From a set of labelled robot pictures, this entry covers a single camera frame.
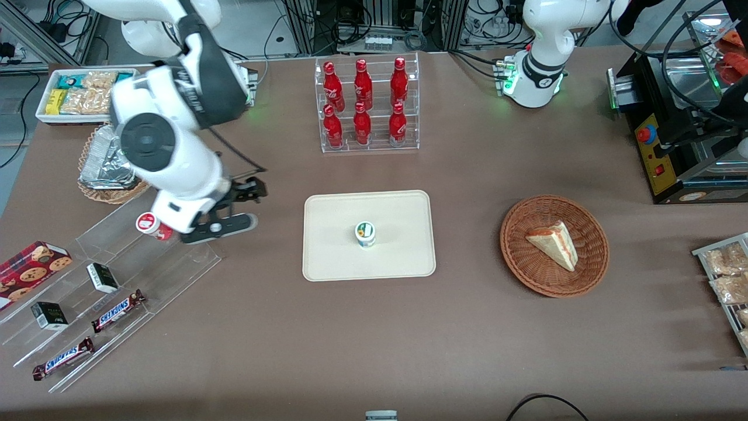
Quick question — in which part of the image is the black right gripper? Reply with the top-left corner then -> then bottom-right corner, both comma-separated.
221,177 -> 268,208

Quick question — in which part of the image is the beige plastic tray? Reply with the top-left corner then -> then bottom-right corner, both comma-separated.
302,190 -> 437,282

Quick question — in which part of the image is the aluminium foil tray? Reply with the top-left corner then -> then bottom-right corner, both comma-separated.
79,124 -> 150,191

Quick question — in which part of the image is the shiny metal tray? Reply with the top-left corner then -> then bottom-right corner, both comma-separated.
683,11 -> 748,88

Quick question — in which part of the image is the red cola bottle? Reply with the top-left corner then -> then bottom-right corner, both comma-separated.
390,57 -> 409,107
389,102 -> 408,147
323,104 -> 344,148
353,102 -> 372,146
354,58 -> 373,111
323,61 -> 345,112

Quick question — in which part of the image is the red yogurt cup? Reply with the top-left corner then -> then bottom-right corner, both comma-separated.
136,212 -> 174,241

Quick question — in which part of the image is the clear acrylic stepped shelf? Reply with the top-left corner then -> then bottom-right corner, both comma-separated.
0,193 -> 223,394

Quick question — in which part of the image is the clear acrylic bottle rack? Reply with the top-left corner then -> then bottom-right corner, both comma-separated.
314,53 -> 420,154

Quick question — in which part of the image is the light wicker basket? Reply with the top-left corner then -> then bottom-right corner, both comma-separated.
78,123 -> 151,205

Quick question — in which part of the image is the small black box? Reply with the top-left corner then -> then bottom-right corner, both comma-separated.
86,263 -> 120,294
30,302 -> 69,332

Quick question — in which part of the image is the Snickers chocolate bar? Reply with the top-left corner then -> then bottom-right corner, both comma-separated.
91,289 -> 146,334
32,337 -> 95,381

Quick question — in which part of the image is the clear bag of crackers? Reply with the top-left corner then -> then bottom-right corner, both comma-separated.
60,71 -> 120,115

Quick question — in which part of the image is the white plastic snack bin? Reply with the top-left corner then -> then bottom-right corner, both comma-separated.
35,68 -> 140,125

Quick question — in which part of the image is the red cookie box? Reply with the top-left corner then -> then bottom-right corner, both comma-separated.
0,241 -> 73,310

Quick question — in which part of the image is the brown wicker basket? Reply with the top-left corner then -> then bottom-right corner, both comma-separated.
500,195 -> 610,298

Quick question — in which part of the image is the wrapped triangle sandwich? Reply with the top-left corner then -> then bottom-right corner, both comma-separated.
525,220 -> 579,272

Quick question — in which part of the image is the black sealing machine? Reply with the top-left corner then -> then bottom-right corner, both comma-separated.
607,50 -> 748,205

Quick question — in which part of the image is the clear bag of biscuits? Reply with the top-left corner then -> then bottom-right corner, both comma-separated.
710,274 -> 748,305
704,243 -> 748,276

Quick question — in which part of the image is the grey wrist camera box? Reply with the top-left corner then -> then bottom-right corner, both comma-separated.
180,213 -> 259,244

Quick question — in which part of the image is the black cable loop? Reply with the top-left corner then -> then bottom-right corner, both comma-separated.
505,394 -> 590,421

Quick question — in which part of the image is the metal wire tray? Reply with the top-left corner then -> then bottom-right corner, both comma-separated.
692,233 -> 748,357

